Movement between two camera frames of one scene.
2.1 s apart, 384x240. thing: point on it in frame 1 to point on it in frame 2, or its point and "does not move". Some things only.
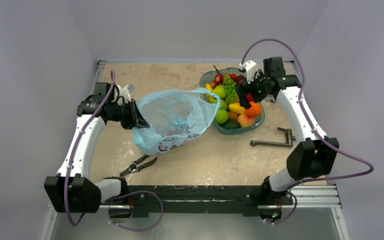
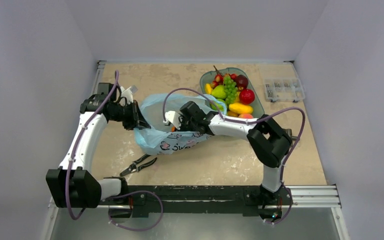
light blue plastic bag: [176, 117] does not move
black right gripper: [254, 89] to [181, 120]
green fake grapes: [230, 92] does not move
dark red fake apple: [241, 79] does not move
